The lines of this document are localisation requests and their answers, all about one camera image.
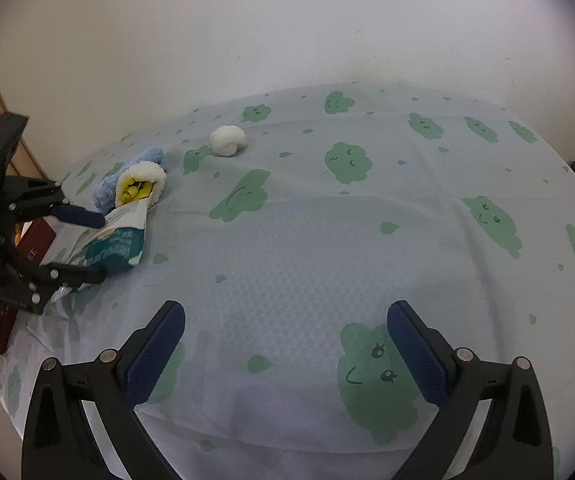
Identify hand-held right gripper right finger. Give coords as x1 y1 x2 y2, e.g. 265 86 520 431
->
386 300 554 480

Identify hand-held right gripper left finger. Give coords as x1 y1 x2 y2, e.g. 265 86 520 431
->
22 300 187 480

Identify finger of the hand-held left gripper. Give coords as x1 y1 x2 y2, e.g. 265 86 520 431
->
5 176 107 229
12 260 107 315

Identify light blue fluffy sock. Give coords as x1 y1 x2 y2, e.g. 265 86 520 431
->
92 146 164 212

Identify white and teal wipes packet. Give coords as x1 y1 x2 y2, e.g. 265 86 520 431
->
42 200 151 291

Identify red tin box gold inside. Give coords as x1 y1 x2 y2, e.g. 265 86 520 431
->
0 217 57 356

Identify white fluffy sock yellow inside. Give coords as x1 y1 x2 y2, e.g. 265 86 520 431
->
116 162 168 209

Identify white fluffy ball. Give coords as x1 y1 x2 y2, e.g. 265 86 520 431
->
208 125 248 158

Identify cloud-print tablecloth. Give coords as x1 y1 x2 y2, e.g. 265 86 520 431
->
0 82 575 480

